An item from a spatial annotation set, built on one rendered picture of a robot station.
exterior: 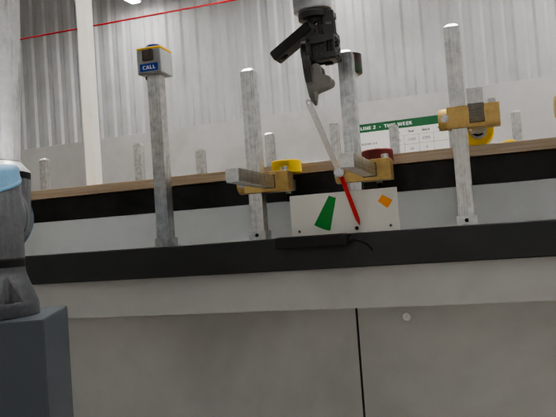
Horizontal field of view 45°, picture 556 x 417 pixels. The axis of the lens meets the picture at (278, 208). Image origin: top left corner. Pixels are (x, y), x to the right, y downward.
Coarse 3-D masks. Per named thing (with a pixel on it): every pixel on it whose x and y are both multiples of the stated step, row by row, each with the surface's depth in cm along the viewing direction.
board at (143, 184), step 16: (496, 144) 168; (512, 144) 167; (528, 144) 166; (544, 144) 165; (400, 160) 175; (416, 160) 174; (432, 160) 173; (176, 176) 194; (192, 176) 193; (208, 176) 191; (224, 176) 190; (32, 192) 209; (48, 192) 207; (64, 192) 205; (80, 192) 204; (96, 192) 202; (112, 192) 201
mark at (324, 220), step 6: (330, 198) 159; (324, 204) 159; (330, 204) 159; (324, 210) 159; (330, 210) 159; (324, 216) 159; (330, 216) 159; (318, 222) 160; (324, 222) 159; (330, 222) 159; (324, 228) 159; (330, 228) 159
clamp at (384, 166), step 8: (376, 160) 156; (384, 160) 155; (392, 160) 159; (376, 168) 156; (384, 168) 155; (392, 168) 158; (344, 176) 158; (352, 176) 158; (360, 176) 157; (368, 176) 156; (376, 176) 156; (384, 176) 155; (392, 176) 157
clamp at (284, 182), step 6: (270, 174) 164; (276, 174) 163; (282, 174) 163; (288, 174) 163; (276, 180) 163; (282, 180) 163; (288, 180) 163; (240, 186) 165; (246, 186) 166; (276, 186) 163; (282, 186) 163; (288, 186) 162; (240, 192) 167; (246, 192) 166; (252, 192) 165; (258, 192) 165; (264, 192) 164; (270, 192) 166; (276, 192) 167
